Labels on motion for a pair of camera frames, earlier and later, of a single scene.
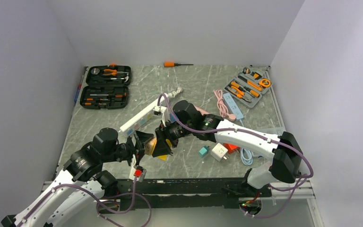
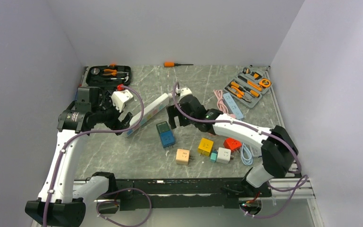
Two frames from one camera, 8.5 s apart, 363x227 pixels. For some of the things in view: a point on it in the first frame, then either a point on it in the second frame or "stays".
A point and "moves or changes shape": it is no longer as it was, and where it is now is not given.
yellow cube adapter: (163, 157) → (205, 147)
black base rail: (195, 194) stays
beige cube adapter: (150, 146) → (182, 156)
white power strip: (142, 117) stays
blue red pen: (80, 84) stays
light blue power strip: (238, 114) stays
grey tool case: (251, 83) stays
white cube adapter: (219, 152) moves or changes shape
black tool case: (107, 87) stays
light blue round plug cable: (246, 157) stays
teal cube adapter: (203, 151) → (213, 156)
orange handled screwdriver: (173, 64) stays
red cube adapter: (231, 148) stays
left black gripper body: (124, 152) → (113, 122)
